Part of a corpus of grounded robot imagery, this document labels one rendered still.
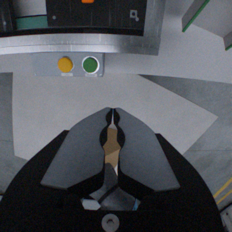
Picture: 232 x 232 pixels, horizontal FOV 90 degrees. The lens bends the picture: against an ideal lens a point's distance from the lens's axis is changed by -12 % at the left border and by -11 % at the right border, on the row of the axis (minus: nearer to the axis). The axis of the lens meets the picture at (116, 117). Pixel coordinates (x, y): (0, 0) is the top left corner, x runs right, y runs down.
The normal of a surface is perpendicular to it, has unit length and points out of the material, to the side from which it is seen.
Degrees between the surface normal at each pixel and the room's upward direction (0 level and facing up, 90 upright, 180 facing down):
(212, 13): 45
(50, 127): 0
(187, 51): 0
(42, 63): 0
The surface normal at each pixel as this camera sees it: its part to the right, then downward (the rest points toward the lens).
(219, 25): -0.15, 0.96
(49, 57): 0.01, 0.54
